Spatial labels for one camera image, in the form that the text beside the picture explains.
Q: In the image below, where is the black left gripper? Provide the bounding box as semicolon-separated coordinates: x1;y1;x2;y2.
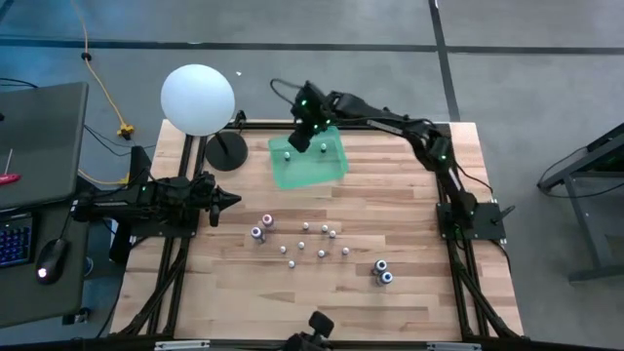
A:
197;187;243;228

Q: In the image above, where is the white globe lamp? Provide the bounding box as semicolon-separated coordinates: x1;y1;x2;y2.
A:
160;63;250;173

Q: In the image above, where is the black computer mouse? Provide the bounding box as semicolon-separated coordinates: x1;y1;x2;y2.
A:
35;237;70;287

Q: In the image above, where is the dark grey laptop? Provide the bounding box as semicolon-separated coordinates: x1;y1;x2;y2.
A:
0;81;91;212

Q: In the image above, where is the dark grey side desk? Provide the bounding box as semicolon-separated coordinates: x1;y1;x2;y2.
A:
0;194;95;330

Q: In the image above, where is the backlit keyboard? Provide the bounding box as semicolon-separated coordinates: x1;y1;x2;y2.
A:
0;213;35;270

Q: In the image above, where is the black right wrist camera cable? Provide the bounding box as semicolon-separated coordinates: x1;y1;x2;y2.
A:
269;77;306;106

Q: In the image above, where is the black aluminium table frame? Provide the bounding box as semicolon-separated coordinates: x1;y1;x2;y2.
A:
109;118;527;351

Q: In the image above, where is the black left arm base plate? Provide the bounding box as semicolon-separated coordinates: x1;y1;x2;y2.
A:
127;209;200;240

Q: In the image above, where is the black upright bracket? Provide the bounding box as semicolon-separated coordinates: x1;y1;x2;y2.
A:
107;144;153;265

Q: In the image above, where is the yellow extension cable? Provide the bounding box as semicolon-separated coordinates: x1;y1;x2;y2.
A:
70;0;137;187

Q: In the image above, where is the silver aluminium bracket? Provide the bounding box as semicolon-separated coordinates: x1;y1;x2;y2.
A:
154;340;212;351
426;341;483;351

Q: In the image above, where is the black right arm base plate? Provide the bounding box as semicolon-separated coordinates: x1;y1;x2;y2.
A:
435;200;517;243

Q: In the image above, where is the red-handled screwdriver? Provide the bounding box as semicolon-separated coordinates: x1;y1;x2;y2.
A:
0;147;23;187

